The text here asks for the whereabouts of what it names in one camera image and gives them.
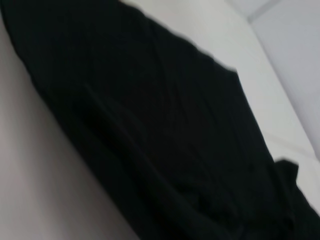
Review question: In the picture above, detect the black FREE print t-shirt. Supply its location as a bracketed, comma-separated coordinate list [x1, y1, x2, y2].
[0, 0, 320, 240]

